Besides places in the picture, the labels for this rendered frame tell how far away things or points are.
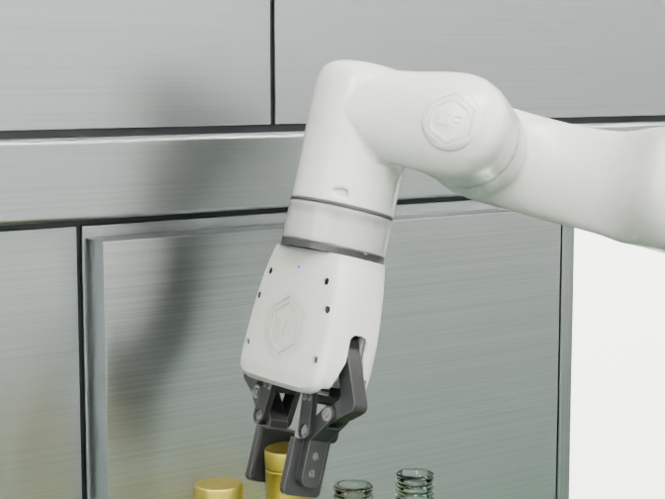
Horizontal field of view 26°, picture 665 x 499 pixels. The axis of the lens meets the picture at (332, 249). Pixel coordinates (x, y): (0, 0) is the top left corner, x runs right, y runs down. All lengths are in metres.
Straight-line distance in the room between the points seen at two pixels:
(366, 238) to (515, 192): 0.13
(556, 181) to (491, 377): 0.30
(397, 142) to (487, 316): 0.35
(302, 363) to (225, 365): 0.16
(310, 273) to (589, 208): 0.21
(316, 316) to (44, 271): 0.22
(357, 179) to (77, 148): 0.21
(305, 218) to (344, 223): 0.03
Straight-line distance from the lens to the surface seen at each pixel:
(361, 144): 1.00
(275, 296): 1.02
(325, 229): 0.99
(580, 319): 1.38
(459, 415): 1.29
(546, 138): 1.07
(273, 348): 1.02
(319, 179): 1.00
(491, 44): 1.32
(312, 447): 1.00
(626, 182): 1.01
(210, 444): 1.14
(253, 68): 1.16
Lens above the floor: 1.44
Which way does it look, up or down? 7 degrees down
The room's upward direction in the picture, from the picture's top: straight up
